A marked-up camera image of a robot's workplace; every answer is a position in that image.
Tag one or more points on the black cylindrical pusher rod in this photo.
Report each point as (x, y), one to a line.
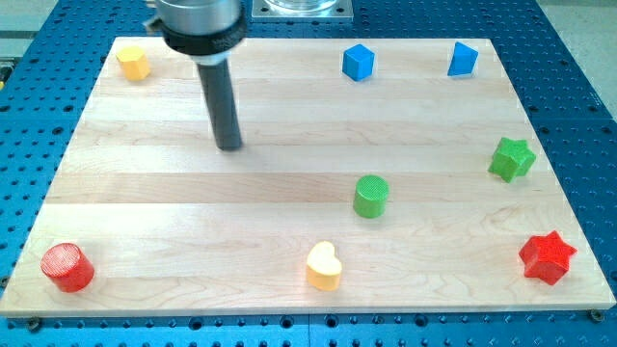
(220, 103)

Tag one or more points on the green cylinder block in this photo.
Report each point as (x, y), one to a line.
(371, 196)

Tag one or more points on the green star block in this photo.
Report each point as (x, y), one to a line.
(512, 158)

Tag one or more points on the red star block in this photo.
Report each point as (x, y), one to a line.
(546, 257)

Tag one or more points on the yellow hexagon block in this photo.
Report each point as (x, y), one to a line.
(134, 63)

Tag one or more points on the blue cube block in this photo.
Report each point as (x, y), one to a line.
(358, 62)

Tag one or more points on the blue perforated table plate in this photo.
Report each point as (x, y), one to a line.
(50, 85)

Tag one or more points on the wooden board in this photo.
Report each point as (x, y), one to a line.
(175, 226)

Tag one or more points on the yellow heart block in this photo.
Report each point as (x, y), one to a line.
(323, 267)

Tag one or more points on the red cylinder block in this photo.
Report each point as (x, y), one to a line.
(67, 267)

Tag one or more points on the blue wedge block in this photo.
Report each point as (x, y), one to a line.
(463, 60)

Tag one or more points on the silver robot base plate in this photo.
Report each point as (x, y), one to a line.
(301, 10)

